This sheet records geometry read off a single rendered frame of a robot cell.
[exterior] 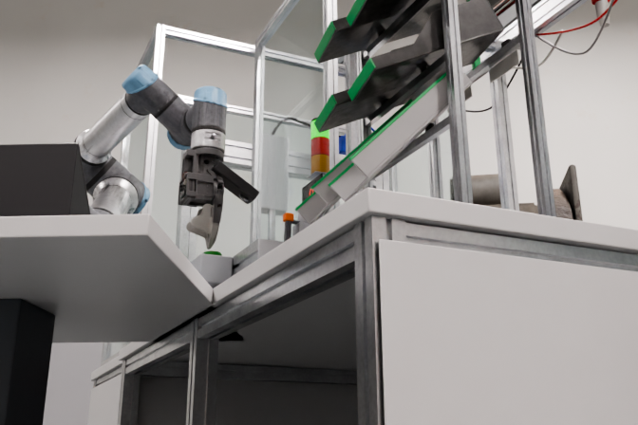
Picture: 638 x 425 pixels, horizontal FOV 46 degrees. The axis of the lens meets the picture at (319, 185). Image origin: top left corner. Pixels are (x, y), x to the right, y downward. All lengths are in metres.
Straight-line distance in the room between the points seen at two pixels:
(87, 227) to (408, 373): 0.44
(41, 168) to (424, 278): 0.79
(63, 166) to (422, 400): 0.82
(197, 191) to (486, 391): 0.88
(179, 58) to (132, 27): 0.54
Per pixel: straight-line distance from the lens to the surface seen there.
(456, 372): 0.88
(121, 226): 0.98
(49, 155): 1.43
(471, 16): 1.43
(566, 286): 1.00
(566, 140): 6.38
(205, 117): 1.65
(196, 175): 1.59
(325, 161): 1.94
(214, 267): 1.55
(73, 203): 1.39
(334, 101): 1.41
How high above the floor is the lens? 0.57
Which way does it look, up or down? 20 degrees up
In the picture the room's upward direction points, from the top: straight up
